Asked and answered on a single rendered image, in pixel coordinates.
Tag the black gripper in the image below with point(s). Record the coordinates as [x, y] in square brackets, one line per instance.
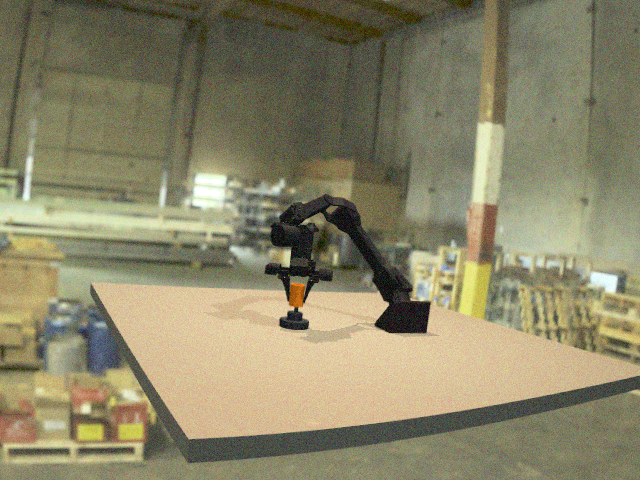
[283, 272]

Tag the grey round pedestal with dark shaft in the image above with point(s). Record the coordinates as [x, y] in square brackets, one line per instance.
[294, 320]

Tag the orange knob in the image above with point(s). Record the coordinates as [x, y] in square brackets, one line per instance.
[296, 296]

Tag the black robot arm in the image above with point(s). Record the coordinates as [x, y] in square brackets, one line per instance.
[288, 233]

